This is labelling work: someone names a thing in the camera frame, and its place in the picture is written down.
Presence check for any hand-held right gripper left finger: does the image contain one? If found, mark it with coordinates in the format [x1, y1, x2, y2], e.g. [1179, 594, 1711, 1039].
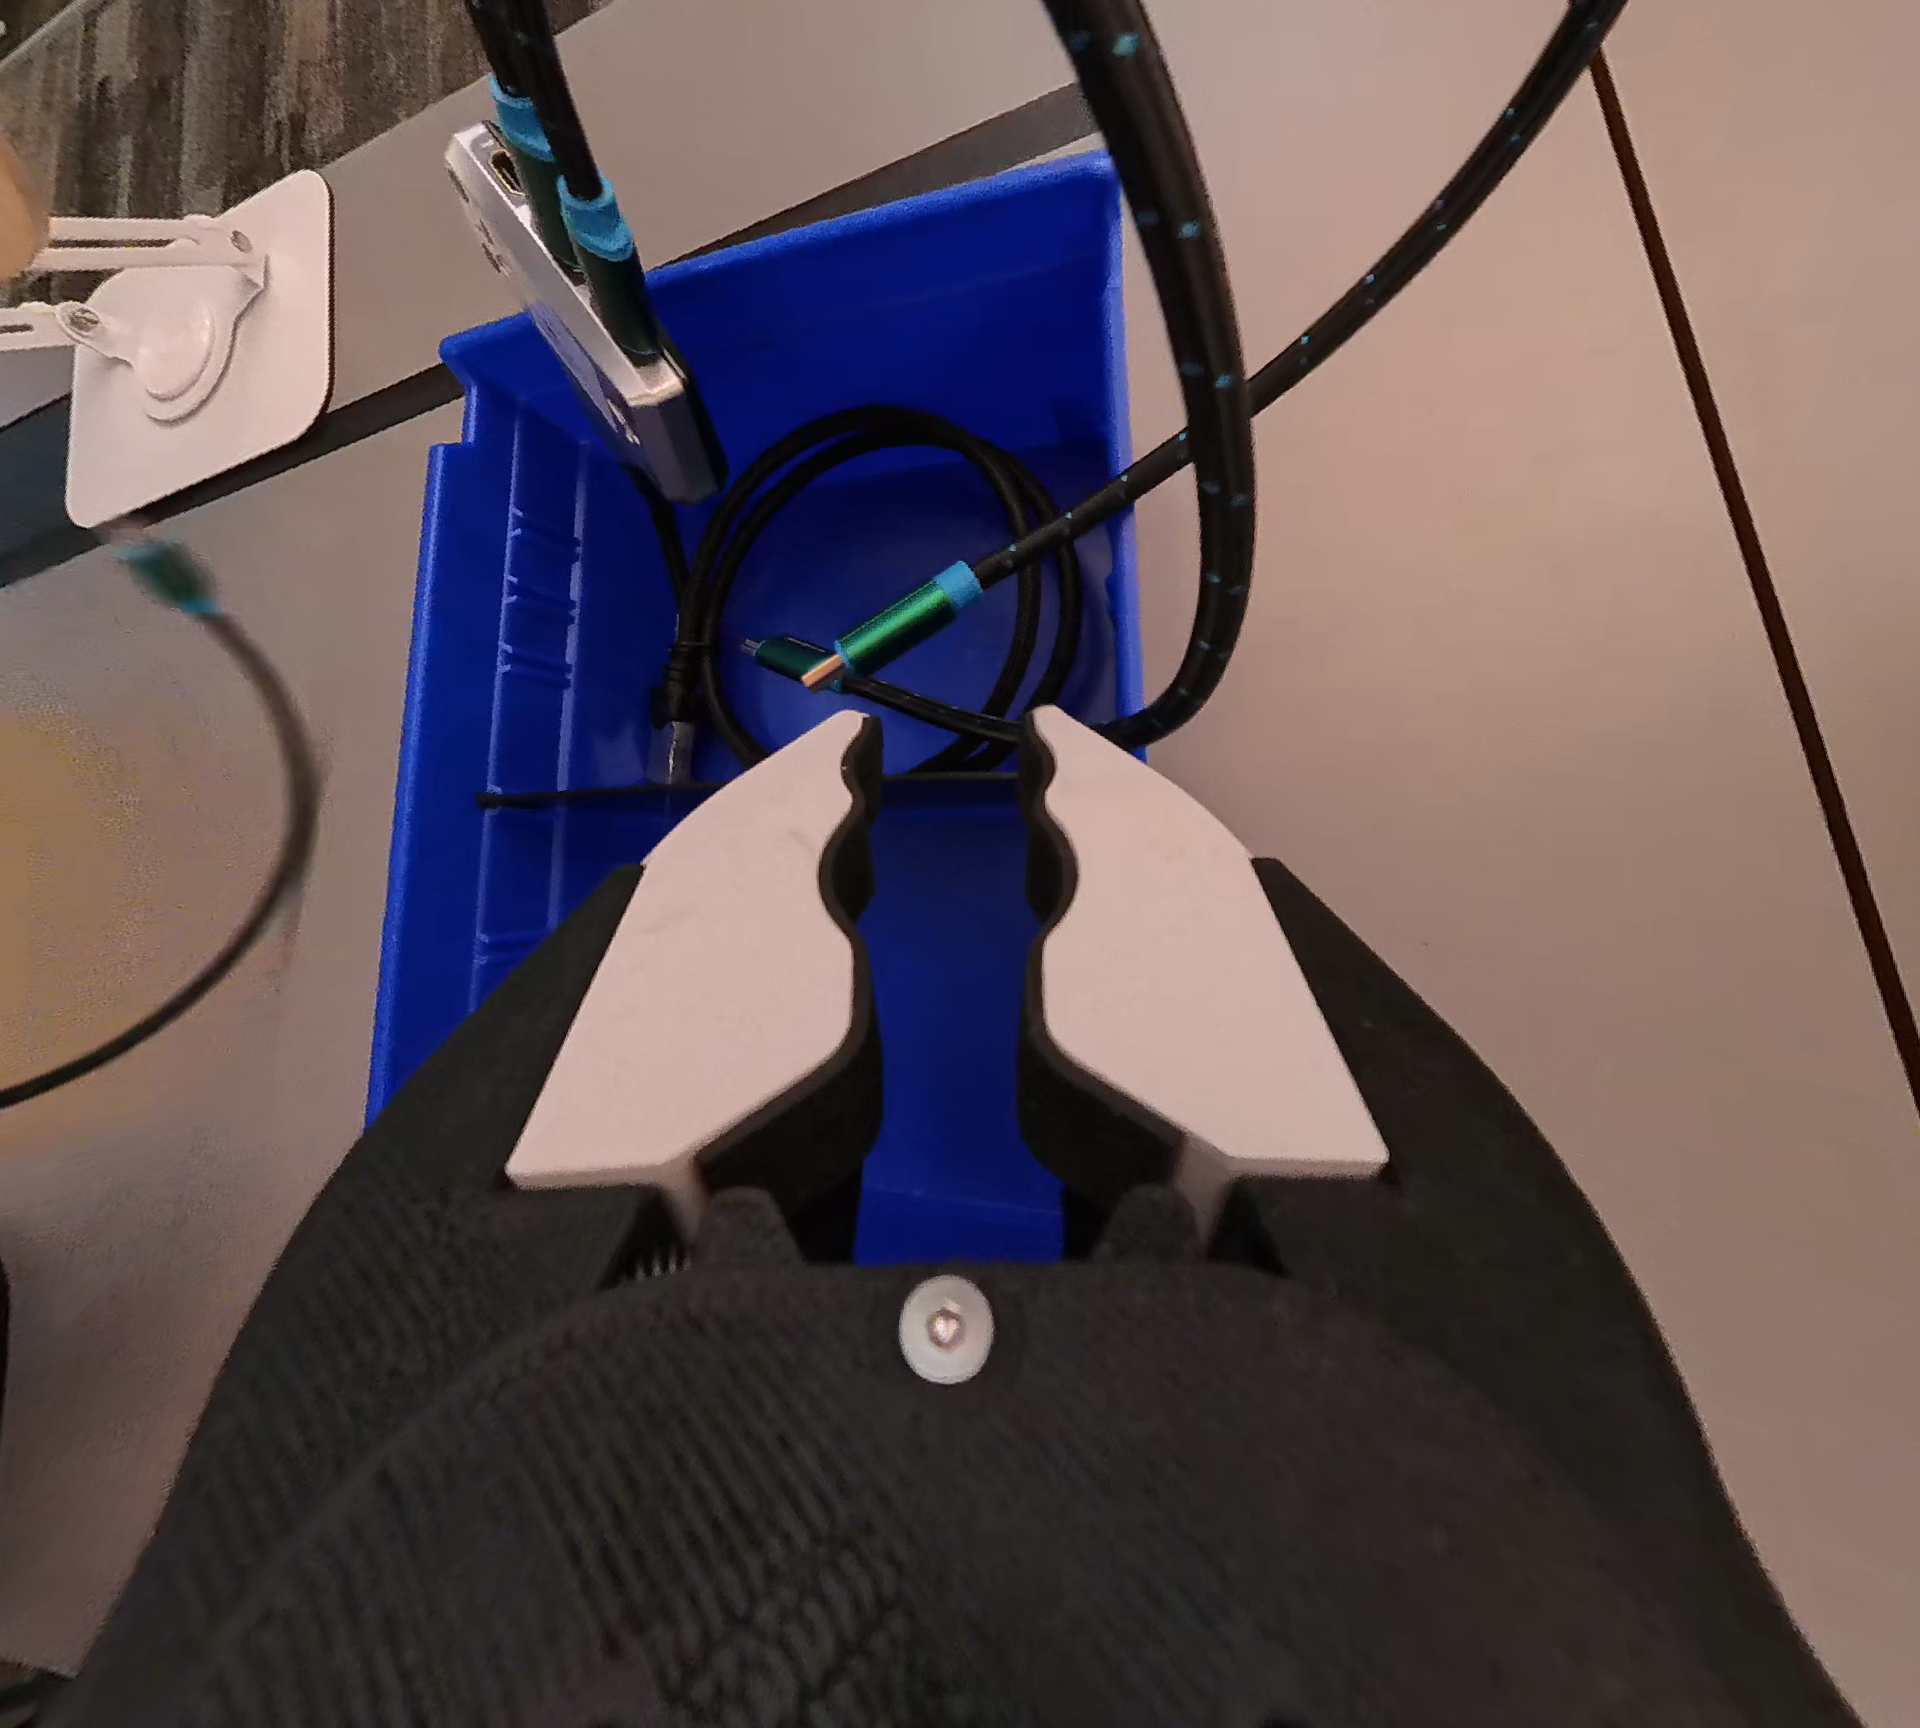
[503, 708, 887, 1265]

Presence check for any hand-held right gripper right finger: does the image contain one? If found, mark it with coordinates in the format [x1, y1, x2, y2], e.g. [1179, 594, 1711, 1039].
[1016, 704, 1390, 1261]

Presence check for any blue plastic bin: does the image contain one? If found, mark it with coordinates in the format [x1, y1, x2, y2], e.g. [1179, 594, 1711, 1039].
[365, 149, 1149, 1272]

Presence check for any silver hdmi switch hub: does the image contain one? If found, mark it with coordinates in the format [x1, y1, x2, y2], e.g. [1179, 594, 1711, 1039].
[442, 120, 726, 503]

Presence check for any thin black hub cable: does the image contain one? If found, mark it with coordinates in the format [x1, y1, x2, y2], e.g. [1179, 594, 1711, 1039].
[651, 403, 1085, 786]

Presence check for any white display stand base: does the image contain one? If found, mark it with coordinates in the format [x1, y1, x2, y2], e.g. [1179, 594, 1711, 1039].
[0, 168, 336, 529]

